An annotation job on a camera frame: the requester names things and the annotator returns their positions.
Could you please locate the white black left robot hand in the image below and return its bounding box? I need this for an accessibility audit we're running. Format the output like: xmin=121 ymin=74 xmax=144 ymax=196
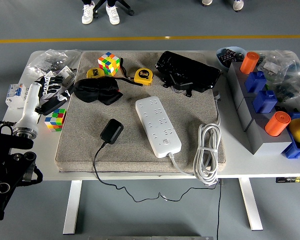
xmin=14 ymin=75 xmax=72 ymax=131

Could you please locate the black power adapter plug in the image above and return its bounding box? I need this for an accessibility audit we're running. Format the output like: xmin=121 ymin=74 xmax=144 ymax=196
xmin=100 ymin=118 xmax=124 ymax=145

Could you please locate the thin black adapter cord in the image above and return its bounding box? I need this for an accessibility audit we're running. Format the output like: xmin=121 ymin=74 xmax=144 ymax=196
xmin=92 ymin=141 xmax=219 ymax=203

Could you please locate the white power strip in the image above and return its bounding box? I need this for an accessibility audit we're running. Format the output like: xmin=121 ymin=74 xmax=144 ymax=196
xmin=135 ymin=95 xmax=183 ymax=159

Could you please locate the white circuit breaker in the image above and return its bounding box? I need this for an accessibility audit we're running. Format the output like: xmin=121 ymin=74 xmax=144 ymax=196
xmin=5 ymin=83 xmax=28 ymax=110

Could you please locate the colourful puzzle cube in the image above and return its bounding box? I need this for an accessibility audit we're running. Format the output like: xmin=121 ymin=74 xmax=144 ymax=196
xmin=44 ymin=108 xmax=67 ymax=133
xmin=97 ymin=51 xmax=121 ymax=77

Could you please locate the clear bag of screws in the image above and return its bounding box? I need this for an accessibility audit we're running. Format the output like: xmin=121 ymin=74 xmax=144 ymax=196
xmin=26 ymin=48 xmax=82 ymax=77

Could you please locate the black fabric pouch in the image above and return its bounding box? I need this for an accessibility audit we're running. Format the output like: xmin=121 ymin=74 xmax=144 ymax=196
xmin=73 ymin=76 xmax=124 ymax=106

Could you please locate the yellow tape measure square label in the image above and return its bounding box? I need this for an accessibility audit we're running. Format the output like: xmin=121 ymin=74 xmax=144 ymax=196
xmin=86 ymin=67 xmax=106 ymax=79

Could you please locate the yellow tape measure round label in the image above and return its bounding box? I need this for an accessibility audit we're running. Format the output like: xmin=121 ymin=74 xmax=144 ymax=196
xmin=133 ymin=67 xmax=154 ymax=87

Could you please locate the white table leg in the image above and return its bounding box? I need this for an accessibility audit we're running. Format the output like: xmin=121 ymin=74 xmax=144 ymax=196
xmin=238 ymin=177 xmax=264 ymax=232
xmin=62 ymin=180 xmax=83 ymax=235

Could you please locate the black office chair base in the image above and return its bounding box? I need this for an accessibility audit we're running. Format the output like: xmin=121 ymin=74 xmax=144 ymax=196
xmin=92 ymin=0 xmax=135 ymax=19

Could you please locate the grey-brown mat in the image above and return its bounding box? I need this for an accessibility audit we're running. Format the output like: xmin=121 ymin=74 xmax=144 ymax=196
xmin=54 ymin=51 xmax=226 ymax=174

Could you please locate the black plastic tray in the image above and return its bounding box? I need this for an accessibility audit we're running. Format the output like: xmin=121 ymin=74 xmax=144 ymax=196
xmin=154 ymin=50 xmax=223 ymax=97

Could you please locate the light blue bowl of parts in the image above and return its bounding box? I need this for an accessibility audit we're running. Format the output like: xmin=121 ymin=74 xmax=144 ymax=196
xmin=215 ymin=45 xmax=248 ymax=71

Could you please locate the orange cylinder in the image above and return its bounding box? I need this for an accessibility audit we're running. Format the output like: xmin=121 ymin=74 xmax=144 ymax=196
xmin=264 ymin=111 xmax=292 ymax=137
xmin=239 ymin=51 xmax=260 ymax=75

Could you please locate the blue plastic block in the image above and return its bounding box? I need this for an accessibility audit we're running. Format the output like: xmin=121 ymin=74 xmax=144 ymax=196
xmin=251 ymin=90 xmax=278 ymax=114
xmin=244 ymin=70 xmax=267 ymax=94

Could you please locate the grey block holder box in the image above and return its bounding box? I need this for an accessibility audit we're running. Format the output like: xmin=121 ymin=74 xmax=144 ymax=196
xmin=226 ymin=61 xmax=293 ymax=156

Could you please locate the clear bag with white label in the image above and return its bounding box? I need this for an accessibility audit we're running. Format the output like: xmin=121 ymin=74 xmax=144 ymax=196
xmin=257 ymin=49 xmax=300 ymax=82

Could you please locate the clear bag of dark parts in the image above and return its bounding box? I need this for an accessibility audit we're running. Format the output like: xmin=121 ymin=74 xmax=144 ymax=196
xmin=271 ymin=73 xmax=300 ymax=111

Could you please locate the blue storage bin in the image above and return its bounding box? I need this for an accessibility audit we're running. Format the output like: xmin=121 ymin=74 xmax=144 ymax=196
xmin=281 ymin=111 xmax=300 ymax=160

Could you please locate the black table control panel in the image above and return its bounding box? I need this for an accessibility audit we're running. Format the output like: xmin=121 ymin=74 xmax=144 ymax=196
xmin=276 ymin=176 xmax=300 ymax=184

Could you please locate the small white wall socket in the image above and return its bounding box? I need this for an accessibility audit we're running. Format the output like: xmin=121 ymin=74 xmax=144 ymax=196
xmin=57 ymin=65 xmax=78 ymax=86

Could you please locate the white power strip cable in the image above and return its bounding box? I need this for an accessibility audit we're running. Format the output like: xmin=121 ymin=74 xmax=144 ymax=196
xmin=167 ymin=92 xmax=223 ymax=186

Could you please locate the black hanging cable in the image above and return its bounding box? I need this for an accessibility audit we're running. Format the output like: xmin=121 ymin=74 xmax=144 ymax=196
xmin=216 ymin=178 xmax=223 ymax=240

